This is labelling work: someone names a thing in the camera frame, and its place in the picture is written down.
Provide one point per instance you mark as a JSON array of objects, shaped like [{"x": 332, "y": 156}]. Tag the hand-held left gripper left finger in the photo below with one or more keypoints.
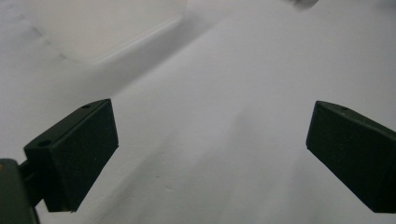
[{"x": 77, "y": 155}]

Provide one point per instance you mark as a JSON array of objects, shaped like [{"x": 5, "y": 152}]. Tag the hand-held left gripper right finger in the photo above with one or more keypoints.
[{"x": 355, "y": 152}]

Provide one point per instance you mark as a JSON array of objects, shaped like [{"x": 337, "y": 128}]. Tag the white tray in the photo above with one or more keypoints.
[{"x": 102, "y": 31}]

